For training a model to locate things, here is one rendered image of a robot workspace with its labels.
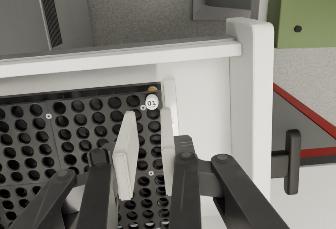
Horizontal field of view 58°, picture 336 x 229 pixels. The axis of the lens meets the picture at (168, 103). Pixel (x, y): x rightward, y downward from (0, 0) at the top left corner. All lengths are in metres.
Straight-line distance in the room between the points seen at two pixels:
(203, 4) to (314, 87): 0.57
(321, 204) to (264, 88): 0.35
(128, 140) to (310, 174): 0.41
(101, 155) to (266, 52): 0.17
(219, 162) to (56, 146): 0.21
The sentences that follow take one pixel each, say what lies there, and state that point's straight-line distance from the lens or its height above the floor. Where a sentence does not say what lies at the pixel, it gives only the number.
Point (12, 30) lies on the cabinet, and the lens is 0.57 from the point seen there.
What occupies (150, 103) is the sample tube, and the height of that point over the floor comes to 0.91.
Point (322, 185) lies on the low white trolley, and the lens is 0.57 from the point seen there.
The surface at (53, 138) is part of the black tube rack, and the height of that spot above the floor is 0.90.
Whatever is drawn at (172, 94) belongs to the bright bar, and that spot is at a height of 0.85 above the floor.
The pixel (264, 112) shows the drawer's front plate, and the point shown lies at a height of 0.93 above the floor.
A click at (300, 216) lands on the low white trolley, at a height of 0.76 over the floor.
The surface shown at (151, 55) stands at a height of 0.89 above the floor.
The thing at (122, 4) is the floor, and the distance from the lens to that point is 1.19.
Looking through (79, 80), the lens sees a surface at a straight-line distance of 0.37.
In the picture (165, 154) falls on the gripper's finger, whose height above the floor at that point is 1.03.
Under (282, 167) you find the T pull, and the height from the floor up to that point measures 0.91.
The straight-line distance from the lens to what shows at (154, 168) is 0.32.
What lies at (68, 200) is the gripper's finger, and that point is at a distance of 0.17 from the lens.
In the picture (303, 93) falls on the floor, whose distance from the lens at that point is 1.37.
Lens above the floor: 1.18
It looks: 71 degrees down
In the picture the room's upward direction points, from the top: 175 degrees clockwise
